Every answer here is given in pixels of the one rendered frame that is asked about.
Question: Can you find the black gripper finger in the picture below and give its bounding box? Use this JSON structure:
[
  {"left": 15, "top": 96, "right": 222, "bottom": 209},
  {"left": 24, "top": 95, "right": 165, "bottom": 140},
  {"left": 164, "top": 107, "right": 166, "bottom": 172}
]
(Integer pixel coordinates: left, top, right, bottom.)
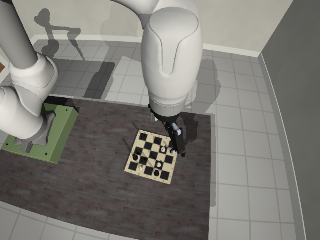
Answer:
[
  {"left": 162, "top": 122, "right": 186, "bottom": 155},
  {"left": 148, "top": 104, "right": 158, "bottom": 122}
]

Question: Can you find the cream and black chessboard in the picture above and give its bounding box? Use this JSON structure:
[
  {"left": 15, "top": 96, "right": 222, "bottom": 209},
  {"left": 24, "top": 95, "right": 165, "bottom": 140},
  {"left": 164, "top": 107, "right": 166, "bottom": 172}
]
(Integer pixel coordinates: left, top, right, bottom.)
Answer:
[{"left": 124, "top": 130, "right": 178, "bottom": 185}]

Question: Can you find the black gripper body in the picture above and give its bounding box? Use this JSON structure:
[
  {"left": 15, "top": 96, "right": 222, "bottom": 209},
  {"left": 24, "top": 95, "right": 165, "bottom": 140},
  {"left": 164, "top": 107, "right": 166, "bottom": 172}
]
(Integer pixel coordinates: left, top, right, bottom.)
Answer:
[{"left": 153, "top": 111, "right": 180, "bottom": 128}]

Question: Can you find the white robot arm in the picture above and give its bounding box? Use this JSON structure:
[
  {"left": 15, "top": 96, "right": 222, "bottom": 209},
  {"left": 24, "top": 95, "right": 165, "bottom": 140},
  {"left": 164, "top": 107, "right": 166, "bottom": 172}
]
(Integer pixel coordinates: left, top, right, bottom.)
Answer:
[{"left": 0, "top": 0, "right": 203, "bottom": 154}]

